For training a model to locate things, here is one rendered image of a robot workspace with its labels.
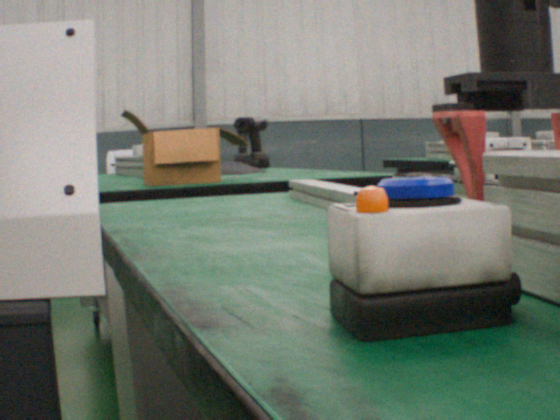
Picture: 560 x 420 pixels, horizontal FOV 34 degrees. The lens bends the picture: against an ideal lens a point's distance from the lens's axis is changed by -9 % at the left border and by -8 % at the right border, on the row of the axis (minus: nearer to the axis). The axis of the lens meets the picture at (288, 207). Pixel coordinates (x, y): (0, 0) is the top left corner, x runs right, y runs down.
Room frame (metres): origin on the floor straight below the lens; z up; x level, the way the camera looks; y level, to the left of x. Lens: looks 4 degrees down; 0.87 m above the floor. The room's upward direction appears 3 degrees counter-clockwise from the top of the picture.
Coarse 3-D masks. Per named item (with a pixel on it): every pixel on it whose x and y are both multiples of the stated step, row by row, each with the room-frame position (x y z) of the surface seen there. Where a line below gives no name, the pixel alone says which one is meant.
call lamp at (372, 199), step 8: (360, 192) 0.45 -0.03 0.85; (368, 192) 0.45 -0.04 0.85; (376, 192) 0.45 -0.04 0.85; (384, 192) 0.45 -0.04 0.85; (360, 200) 0.45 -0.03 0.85; (368, 200) 0.45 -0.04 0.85; (376, 200) 0.45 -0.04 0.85; (384, 200) 0.45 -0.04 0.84; (360, 208) 0.45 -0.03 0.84; (368, 208) 0.45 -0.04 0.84; (376, 208) 0.45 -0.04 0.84; (384, 208) 0.45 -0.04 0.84
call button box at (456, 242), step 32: (352, 224) 0.45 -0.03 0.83; (384, 224) 0.45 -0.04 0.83; (416, 224) 0.45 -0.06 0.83; (448, 224) 0.45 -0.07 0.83; (480, 224) 0.45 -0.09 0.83; (352, 256) 0.46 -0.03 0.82; (384, 256) 0.45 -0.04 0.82; (416, 256) 0.45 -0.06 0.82; (448, 256) 0.45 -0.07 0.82; (480, 256) 0.45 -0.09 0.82; (352, 288) 0.46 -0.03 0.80; (384, 288) 0.45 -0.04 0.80; (416, 288) 0.45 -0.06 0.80; (448, 288) 0.46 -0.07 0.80; (480, 288) 0.45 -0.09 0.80; (512, 288) 0.49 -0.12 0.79; (352, 320) 0.46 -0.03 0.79; (384, 320) 0.45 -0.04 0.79; (416, 320) 0.45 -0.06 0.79; (448, 320) 0.45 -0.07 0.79; (480, 320) 0.45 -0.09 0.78
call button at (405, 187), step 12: (384, 180) 0.48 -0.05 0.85; (396, 180) 0.48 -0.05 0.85; (408, 180) 0.47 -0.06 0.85; (420, 180) 0.47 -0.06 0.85; (432, 180) 0.47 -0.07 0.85; (444, 180) 0.48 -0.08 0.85; (396, 192) 0.47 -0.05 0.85; (408, 192) 0.47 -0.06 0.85; (420, 192) 0.47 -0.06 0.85; (432, 192) 0.47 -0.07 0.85; (444, 192) 0.47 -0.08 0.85
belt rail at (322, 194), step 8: (296, 184) 1.68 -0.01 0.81; (304, 184) 1.59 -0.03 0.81; (312, 184) 1.52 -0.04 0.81; (320, 184) 1.54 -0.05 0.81; (328, 184) 1.53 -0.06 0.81; (336, 184) 1.52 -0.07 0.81; (296, 192) 1.69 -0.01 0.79; (304, 192) 1.64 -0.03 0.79; (312, 192) 1.52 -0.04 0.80; (320, 192) 1.44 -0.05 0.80; (328, 192) 1.38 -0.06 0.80; (336, 192) 1.32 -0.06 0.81; (344, 192) 1.26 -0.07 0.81; (352, 192) 1.24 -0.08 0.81; (304, 200) 1.60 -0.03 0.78; (312, 200) 1.52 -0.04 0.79; (320, 200) 1.45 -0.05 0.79; (328, 200) 1.42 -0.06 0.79; (336, 200) 1.36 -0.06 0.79; (344, 200) 1.26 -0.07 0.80; (352, 200) 1.21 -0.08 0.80
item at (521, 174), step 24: (504, 168) 0.58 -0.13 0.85; (528, 168) 0.53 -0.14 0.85; (552, 168) 0.50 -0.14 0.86; (504, 192) 0.58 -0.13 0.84; (528, 192) 0.54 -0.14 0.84; (552, 192) 0.53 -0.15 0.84; (528, 216) 0.54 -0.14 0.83; (552, 216) 0.50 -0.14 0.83; (528, 240) 0.56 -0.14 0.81; (552, 240) 0.53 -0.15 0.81; (528, 264) 0.54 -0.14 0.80; (552, 264) 0.50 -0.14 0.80; (528, 288) 0.54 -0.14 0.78; (552, 288) 0.50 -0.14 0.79
